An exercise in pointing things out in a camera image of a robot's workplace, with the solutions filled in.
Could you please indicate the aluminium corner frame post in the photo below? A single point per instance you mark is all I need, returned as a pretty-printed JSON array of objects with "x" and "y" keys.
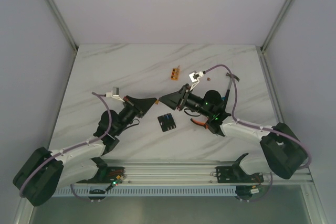
[{"x": 62, "y": 24}]

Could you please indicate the black handled claw hammer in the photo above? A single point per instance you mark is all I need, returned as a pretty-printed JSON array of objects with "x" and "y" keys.
[{"x": 232, "y": 77}]

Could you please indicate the black fuse box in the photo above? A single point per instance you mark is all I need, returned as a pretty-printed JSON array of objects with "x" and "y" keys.
[{"x": 166, "y": 125}]

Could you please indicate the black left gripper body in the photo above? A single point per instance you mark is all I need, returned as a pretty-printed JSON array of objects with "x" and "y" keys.
[{"x": 134, "y": 106}]

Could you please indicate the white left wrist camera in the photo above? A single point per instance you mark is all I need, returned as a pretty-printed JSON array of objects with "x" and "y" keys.
[{"x": 114, "y": 94}]

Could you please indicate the white slotted cable duct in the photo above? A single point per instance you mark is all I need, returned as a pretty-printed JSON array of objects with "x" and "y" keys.
[{"x": 143, "y": 191}]

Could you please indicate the orange fuse holder block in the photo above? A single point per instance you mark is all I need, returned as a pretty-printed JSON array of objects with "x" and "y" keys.
[{"x": 175, "y": 73}]

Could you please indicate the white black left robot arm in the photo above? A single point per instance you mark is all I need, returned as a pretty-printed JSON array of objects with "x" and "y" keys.
[{"x": 46, "y": 171}]

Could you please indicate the right aluminium frame post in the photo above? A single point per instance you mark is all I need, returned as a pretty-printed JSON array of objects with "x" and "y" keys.
[{"x": 284, "y": 10}]

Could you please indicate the orange handled needle-nose pliers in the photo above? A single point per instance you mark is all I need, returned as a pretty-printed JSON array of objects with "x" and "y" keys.
[{"x": 202, "y": 124}]

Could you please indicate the aluminium mounting rail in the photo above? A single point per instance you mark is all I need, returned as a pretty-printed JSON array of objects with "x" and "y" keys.
[{"x": 168, "y": 172}]

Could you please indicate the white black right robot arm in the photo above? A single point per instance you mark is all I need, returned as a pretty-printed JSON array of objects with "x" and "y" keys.
[{"x": 282, "y": 153}]

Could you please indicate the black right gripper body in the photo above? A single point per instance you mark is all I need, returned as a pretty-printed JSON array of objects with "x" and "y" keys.
[{"x": 181, "y": 97}]

